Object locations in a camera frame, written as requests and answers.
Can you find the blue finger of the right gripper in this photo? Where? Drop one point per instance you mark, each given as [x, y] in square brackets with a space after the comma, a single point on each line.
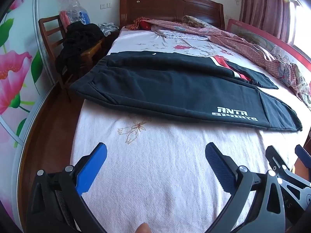
[303, 155]
[276, 162]

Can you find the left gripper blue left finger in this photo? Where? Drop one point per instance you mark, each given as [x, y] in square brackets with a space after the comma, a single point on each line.
[89, 168]

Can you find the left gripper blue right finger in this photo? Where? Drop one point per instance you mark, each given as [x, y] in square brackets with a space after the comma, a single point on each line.
[223, 167]

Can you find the black Anta sports pants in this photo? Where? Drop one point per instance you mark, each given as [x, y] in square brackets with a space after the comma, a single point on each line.
[187, 89]

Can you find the person's left hand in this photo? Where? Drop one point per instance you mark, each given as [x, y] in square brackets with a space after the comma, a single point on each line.
[143, 228]

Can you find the white floral bed sheet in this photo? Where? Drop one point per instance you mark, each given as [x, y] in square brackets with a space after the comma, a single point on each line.
[156, 171]

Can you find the floral wardrobe door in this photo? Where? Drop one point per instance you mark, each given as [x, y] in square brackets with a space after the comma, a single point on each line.
[27, 77]

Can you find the window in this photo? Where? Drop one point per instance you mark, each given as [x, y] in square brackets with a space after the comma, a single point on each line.
[299, 35]

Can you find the black clothes pile on chair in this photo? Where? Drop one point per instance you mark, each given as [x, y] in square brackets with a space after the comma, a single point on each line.
[78, 38]

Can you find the grey patterned cloth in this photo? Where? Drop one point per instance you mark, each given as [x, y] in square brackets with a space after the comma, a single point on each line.
[107, 28]

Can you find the wooden chair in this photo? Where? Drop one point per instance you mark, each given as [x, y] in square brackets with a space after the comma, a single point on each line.
[53, 34]

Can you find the pink floral quilt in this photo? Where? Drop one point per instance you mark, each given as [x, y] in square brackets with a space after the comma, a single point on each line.
[286, 72]

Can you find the pink curtain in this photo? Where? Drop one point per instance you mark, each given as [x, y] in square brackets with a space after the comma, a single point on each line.
[271, 16]

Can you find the red pillow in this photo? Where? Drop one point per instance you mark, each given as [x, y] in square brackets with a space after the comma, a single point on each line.
[143, 25]

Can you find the clear plastic bag with items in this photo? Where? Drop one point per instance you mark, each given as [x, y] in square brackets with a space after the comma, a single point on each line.
[71, 11]

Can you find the dark wooden headboard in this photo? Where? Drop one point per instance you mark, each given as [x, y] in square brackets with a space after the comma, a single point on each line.
[172, 10]

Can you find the red bed guard rail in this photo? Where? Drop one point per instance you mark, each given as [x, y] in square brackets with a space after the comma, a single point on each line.
[268, 42]

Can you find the wall power socket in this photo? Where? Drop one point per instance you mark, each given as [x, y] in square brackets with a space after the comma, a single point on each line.
[105, 6]

